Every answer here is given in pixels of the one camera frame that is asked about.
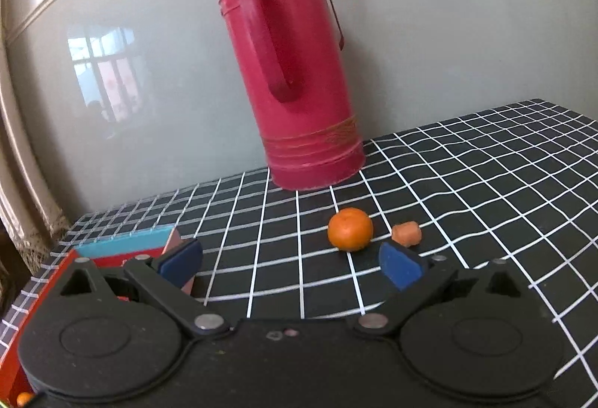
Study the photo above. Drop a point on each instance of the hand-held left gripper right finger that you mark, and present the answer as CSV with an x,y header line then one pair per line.
x,y
401,267

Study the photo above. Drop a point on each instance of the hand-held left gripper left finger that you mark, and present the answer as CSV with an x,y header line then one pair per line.
x,y
180,262

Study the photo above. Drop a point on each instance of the small carrot piece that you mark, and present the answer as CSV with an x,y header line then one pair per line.
x,y
406,234

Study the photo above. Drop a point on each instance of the colourful cardboard box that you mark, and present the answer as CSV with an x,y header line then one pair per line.
x,y
128,243

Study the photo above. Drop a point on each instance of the orange tangerine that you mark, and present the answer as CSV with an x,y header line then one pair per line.
x,y
350,229
25,398

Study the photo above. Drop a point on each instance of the black white checkered tablecloth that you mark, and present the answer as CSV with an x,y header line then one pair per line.
x,y
467,202

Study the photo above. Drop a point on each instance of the beige curtain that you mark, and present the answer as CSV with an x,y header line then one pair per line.
x,y
28,202

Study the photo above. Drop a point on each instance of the red thermos flask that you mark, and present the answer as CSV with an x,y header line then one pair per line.
x,y
299,76

